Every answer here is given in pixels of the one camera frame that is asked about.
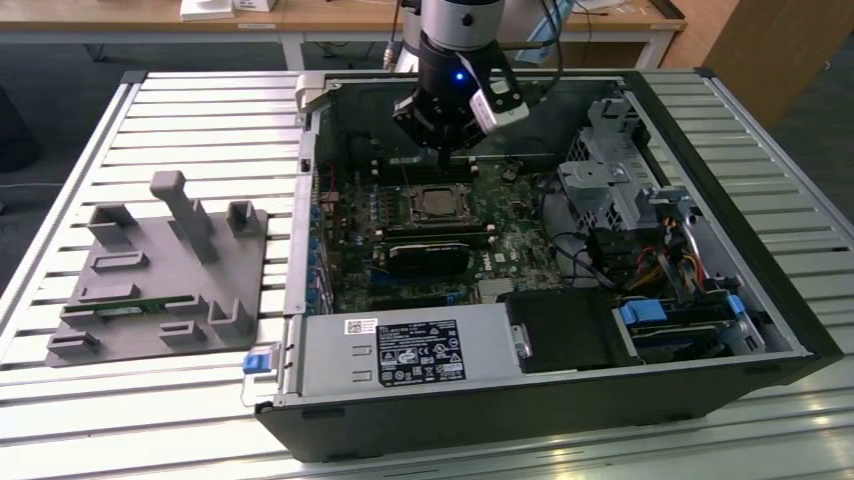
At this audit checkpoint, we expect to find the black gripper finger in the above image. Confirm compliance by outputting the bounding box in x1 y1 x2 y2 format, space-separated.
394 118 447 170
442 119 487 170

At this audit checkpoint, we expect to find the black RAM slot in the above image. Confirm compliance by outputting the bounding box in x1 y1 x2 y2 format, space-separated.
379 169 468 185
380 224 486 237
376 158 468 174
384 232 490 247

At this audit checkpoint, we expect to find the black CPU socket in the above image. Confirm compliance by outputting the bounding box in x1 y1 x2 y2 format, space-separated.
406 182 480 225

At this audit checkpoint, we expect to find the grey plastic case latch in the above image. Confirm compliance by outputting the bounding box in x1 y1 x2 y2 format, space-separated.
294 73 334 115

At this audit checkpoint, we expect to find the metal disk bay cage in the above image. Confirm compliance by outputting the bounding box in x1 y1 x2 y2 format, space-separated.
556 97 702 234

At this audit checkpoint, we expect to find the green motherboard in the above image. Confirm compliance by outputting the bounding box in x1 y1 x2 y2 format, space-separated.
312 159 568 314

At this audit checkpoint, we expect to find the black graphics card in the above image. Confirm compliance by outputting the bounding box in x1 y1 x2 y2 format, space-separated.
383 242 472 279

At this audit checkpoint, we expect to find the small silver heatsink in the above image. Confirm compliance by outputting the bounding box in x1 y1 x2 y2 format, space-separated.
478 278 520 303

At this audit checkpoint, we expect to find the white cardboard box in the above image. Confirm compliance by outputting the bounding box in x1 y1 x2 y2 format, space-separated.
179 0 236 22

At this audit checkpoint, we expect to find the black plastic shroud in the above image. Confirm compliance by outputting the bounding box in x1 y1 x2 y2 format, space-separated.
496 287 646 375

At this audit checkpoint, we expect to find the blue disk carrier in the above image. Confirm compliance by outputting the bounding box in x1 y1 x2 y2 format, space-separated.
618 298 668 330

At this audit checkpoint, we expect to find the silver power supply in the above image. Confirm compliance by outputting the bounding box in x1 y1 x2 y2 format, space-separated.
292 303 522 396

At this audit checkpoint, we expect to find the wooden cabinet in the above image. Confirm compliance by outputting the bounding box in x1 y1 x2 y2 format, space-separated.
659 0 854 132

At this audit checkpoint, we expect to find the grey parts rack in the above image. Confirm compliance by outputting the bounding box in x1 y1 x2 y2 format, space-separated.
43 169 269 369

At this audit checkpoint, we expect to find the black disk drive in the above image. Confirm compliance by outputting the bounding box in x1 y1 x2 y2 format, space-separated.
626 309 733 361

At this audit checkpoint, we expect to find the long wooden desk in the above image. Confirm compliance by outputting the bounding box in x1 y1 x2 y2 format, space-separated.
0 0 688 71

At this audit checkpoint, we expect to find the green RAM stick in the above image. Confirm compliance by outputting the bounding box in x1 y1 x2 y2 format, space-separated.
92 295 195 317

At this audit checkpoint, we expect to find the black open PC case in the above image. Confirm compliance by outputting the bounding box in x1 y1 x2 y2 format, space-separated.
252 68 843 464

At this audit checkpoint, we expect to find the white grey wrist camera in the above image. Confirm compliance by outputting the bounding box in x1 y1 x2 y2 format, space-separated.
466 74 532 135

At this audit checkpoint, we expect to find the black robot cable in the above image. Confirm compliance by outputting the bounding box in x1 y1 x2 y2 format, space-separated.
516 0 567 109

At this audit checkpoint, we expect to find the yellow wire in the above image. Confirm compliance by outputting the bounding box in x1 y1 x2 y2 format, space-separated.
632 259 668 291

